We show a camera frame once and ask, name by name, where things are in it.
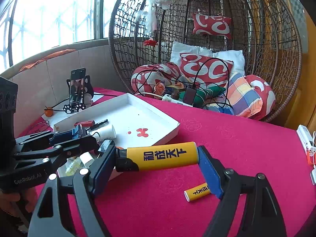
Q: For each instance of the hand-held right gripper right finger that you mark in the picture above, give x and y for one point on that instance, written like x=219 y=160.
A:
x=207 y=170

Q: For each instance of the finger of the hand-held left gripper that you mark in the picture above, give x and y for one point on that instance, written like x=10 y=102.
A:
x=61 y=135
x=74 y=148

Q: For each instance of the small red patterned pillow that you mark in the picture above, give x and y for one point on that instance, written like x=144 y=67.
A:
x=212 y=26

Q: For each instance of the window with lattice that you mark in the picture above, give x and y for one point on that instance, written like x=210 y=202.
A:
x=49 y=17

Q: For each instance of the white feather flower decoration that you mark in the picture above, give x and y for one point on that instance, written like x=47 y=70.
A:
x=160 y=0

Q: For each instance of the tangerine with stem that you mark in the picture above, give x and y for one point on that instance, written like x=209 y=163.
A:
x=48 y=112

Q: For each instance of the small red and white box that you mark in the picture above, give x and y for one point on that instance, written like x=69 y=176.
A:
x=84 y=123

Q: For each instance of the black pen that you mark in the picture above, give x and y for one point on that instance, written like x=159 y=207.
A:
x=100 y=123

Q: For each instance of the white cardboard tray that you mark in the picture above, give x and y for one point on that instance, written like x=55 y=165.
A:
x=148 y=118

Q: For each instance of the small white cube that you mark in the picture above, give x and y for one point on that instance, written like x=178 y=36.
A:
x=86 y=158

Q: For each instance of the wicker hanging egg chair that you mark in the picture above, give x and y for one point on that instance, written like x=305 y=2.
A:
x=276 y=54

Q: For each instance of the pink red tablecloth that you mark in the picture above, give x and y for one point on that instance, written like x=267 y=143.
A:
x=234 y=138

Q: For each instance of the black power adapter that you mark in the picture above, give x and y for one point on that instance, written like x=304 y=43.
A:
x=189 y=95

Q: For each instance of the small white square device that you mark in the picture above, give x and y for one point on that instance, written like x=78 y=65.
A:
x=313 y=176

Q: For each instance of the orange cloth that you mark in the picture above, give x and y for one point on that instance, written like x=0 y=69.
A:
x=47 y=58

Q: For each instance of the white power strip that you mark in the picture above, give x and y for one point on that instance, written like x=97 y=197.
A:
x=172 y=100

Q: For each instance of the plaid cushion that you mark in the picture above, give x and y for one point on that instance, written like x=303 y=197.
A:
x=246 y=96

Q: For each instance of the white rectangular box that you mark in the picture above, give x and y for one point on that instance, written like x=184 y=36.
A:
x=304 y=137

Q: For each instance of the white pillow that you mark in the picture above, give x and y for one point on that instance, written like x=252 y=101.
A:
x=182 y=49

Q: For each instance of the red seat cushion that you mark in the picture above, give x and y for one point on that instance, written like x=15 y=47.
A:
x=264 y=96

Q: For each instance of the small blue object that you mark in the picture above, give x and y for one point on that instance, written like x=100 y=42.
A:
x=77 y=130

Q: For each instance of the thin frame eyeglasses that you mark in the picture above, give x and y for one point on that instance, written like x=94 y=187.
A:
x=39 y=126

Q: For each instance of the large yellow lighter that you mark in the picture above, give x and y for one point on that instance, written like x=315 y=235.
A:
x=160 y=156

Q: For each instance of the black smartphone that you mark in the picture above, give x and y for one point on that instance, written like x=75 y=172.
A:
x=77 y=86

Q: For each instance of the green cloth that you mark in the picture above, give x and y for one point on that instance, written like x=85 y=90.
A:
x=207 y=93

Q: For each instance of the person's left hand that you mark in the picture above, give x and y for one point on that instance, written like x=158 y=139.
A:
x=11 y=201

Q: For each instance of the square red patterned cushion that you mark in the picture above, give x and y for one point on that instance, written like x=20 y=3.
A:
x=197 y=66

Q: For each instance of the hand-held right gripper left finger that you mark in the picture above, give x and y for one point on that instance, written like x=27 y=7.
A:
x=103 y=167

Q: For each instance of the red hanging flower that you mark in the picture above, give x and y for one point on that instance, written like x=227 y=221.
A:
x=150 y=42

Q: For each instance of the black cat phone stand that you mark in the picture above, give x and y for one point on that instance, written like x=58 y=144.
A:
x=74 y=108

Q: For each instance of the small yellow liquid vial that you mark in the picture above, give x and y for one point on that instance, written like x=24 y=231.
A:
x=72 y=166

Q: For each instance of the white pill bottle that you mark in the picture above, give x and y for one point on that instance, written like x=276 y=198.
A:
x=106 y=131

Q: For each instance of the round red patterned cushion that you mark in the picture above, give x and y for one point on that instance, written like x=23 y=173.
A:
x=148 y=76

